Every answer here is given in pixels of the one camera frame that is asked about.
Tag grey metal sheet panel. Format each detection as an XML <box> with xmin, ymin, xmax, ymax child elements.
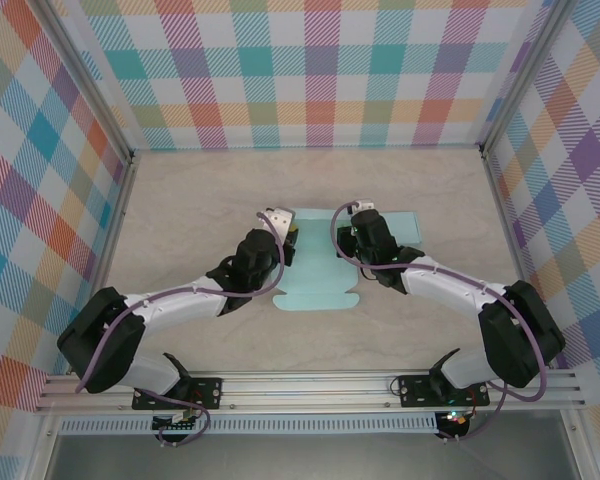
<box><xmin>44</xmin><ymin>432</ymin><xmax>581</xmax><ymax>480</ymax></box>

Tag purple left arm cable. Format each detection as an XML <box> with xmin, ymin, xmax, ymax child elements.
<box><xmin>74</xmin><ymin>212</ymin><xmax>287</xmax><ymax>449</ymax></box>

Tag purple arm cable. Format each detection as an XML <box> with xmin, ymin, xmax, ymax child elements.
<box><xmin>329</xmin><ymin>201</ymin><xmax>550</xmax><ymax>444</ymax></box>
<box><xmin>74</xmin><ymin>212</ymin><xmax>287</xmax><ymax>449</ymax></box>

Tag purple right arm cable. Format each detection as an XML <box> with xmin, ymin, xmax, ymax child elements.
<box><xmin>329</xmin><ymin>201</ymin><xmax>550</xmax><ymax>444</ymax></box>

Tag aluminium table side rail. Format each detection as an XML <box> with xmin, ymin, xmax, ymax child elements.
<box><xmin>479</xmin><ymin>145</ymin><xmax>556</xmax><ymax>371</ymax></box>
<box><xmin>67</xmin><ymin>152</ymin><xmax>139</xmax><ymax>376</ymax></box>

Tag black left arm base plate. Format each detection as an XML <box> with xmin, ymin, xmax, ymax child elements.
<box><xmin>132</xmin><ymin>377</ymin><xmax>225</xmax><ymax>412</ymax></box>

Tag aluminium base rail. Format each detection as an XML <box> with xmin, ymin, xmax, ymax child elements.
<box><xmin>33</xmin><ymin>368</ymin><xmax>587</xmax><ymax>415</ymax></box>

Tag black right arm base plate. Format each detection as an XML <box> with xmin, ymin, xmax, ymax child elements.
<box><xmin>397</xmin><ymin>372</ymin><xmax>491</xmax><ymax>409</ymax></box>

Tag slotted grey cable duct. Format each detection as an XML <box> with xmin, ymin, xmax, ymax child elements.
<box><xmin>58</xmin><ymin>412</ymin><xmax>440</xmax><ymax>436</ymax></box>

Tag aluminium frame post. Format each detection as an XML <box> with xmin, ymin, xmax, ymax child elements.
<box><xmin>38</xmin><ymin>0</ymin><xmax>137</xmax><ymax>166</ymax></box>
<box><xmin>479</xmin><ymin>0</ymin><xmax>574</xmax><ymax>156</ymax></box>

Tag aluminium lower frame bar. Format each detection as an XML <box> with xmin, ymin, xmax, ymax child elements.
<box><xmin>562</xmin><ymin>409</ymin><xmax>600</xmax><ymax>480</ymax></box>
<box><xmin>19</xmin><ymin>412</ymin><xmax>64</xmax><ymax>480</ymax></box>

